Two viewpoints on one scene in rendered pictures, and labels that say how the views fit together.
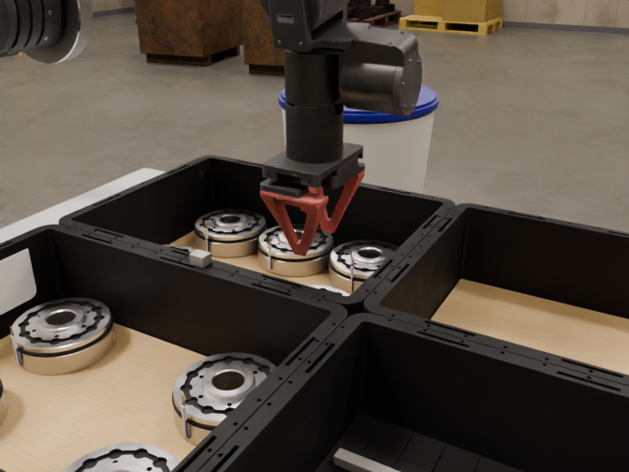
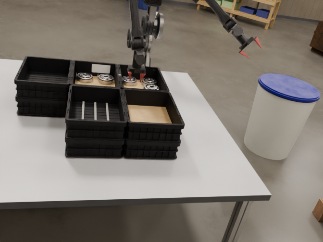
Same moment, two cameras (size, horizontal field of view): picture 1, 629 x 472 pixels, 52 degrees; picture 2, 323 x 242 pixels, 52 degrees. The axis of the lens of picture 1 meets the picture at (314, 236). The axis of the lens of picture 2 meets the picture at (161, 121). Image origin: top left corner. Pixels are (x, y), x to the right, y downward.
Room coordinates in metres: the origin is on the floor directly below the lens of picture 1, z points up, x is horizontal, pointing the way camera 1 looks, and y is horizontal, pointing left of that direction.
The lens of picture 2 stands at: (-0.57, -1.49, 1.76)
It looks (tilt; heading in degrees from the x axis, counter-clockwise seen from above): 29 degrees down; 45
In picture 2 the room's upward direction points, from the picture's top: 11 degrees clockwise
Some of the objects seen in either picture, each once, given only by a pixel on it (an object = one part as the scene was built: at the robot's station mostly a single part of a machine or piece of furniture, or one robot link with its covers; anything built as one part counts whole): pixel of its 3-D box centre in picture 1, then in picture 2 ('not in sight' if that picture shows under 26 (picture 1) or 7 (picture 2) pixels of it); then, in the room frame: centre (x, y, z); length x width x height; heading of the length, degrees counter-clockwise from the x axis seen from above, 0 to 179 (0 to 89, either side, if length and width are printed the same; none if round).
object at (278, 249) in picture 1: (296, 240); (151, 87); (0.80, 0.03, 0.86); 0.10 x 0.10 x 0.01
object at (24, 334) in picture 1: (62, 323); (105, 77); (0.59, 0.27, 0.86); 0.10 x 0.10 x 0.01
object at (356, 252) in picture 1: (369, 255); not in sight; (0.75, -0.07, 0.86); 0.05 x 0.05 x 0.01
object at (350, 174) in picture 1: (322, 197); (138, 75); (0.64, -0.01, 0.98); 0.07 x 0.07 x 0.09; 61
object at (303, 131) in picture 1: (314, 136); (137, 64); (0.63, 0.00, 1.05); 0.10 x 0.07 x 0.07; 151
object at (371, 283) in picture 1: (263, 219); (142, 78); (0.73, 0.06, 0.92); 0.40 x 0.30 x 0.02; 61
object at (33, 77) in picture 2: not in sight; (46, 78); (0.21, 0.36, 0.87); 0.40 x 0.30 x 0.11; 61
